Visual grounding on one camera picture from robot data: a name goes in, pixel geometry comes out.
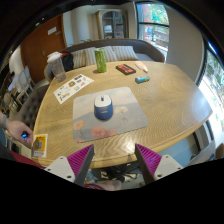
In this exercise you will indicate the grey tufted chair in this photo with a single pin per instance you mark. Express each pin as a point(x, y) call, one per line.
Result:
point(30, 110)

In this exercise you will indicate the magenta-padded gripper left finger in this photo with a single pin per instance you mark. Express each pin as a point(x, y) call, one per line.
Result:
point(62, 166)

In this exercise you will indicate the green drink can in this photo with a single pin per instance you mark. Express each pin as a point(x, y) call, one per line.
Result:
point(100, 60)

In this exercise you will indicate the small orange and white tube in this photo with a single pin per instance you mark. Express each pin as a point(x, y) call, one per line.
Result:
point(141, 66)

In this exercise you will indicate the white sticker sheet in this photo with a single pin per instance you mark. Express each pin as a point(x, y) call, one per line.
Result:
point(72, 87)

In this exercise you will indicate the grey curved sofa bench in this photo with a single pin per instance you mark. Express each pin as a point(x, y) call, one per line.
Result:
point(150, 50)

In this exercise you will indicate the small green and blue pack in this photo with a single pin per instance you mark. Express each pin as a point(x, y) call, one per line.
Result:
point(142, 79)

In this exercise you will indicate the striped pillow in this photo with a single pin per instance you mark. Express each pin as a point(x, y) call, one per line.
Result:
point(79, 59)
point(126, 52)
point(111, 55)

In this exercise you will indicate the clear shaker bottle white lid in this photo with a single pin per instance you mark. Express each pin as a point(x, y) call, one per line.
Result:
point(57, 68)

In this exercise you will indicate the group of white chairs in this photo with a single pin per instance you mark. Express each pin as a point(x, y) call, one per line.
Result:
point(18, 88)

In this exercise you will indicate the brown wooden door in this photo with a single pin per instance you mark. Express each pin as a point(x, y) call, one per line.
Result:
point(40, 43)

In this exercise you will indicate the person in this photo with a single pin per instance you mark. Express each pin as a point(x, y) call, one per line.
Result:
point(15, 128)

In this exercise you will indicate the sky and flower print mouse pad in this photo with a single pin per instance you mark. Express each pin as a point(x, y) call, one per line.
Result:
point(133, 113)

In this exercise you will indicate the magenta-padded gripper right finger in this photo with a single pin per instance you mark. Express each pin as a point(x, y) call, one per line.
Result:
point(164, 166)

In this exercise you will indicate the glass door cabinet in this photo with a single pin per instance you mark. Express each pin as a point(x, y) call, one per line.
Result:
point(111, 25)

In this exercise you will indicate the large curved side window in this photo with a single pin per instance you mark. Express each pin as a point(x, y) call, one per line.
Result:
point(215, 96)

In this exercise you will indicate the yellow and white card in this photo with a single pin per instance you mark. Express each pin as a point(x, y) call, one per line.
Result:
point(40, 145)

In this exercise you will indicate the blue and white computer mouse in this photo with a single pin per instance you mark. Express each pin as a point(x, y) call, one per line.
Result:
point(103, 108)

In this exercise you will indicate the tall black framed window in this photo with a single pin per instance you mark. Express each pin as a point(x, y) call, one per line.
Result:
point(153, 30)

